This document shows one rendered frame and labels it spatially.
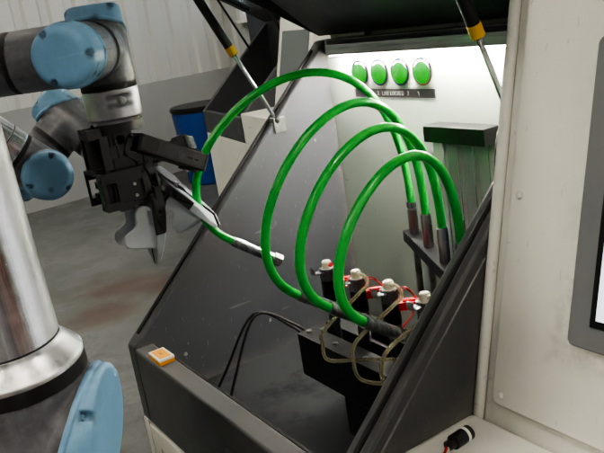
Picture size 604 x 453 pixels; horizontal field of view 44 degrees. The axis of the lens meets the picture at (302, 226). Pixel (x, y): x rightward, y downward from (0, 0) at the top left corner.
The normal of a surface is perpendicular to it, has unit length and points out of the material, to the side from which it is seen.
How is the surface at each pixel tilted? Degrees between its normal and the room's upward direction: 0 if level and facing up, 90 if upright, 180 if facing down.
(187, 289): 90
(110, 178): 90
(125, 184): 90
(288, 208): 90
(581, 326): 76
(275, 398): 0
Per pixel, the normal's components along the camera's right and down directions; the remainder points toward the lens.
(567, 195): -0.83, 0.04
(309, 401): -0.14, -0.95
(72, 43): -0.04, 0.29
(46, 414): 0.66, 0.15
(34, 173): 0.48, 0.18
